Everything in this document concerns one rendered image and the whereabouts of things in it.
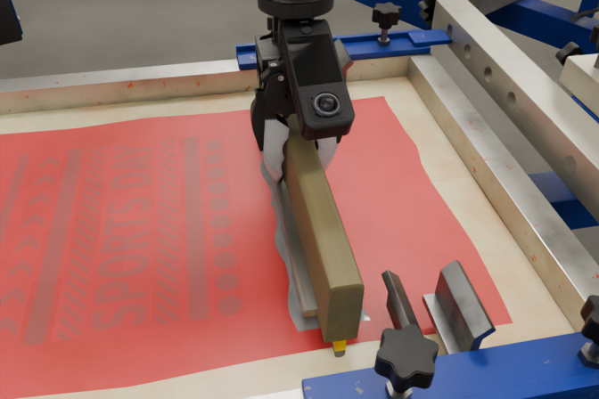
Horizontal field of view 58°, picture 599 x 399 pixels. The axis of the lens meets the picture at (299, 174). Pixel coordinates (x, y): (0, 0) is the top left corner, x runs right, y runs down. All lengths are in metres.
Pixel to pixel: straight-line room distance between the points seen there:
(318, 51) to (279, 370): 0.28
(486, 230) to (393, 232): 0.10
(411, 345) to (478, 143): 0.36
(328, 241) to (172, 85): 0.45
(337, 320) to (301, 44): 0.24
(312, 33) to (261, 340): 0.29
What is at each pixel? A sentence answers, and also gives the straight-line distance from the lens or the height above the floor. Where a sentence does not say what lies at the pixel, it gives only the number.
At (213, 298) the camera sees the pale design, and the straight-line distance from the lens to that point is 0.55.
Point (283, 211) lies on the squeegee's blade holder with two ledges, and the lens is 0.58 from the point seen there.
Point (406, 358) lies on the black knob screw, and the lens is 0.39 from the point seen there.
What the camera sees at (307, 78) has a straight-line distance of 0.47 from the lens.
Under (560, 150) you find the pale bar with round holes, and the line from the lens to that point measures 0.67.
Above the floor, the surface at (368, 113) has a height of 0.95.
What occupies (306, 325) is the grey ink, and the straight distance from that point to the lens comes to 0.53.
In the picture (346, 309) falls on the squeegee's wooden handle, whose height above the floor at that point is 1.02.
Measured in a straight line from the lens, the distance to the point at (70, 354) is 0.55.
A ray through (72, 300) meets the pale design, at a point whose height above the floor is 0.95.
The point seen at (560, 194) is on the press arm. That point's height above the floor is 0.92.
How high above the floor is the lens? 1.39
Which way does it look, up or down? 40 degrees down
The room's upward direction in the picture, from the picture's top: straight up
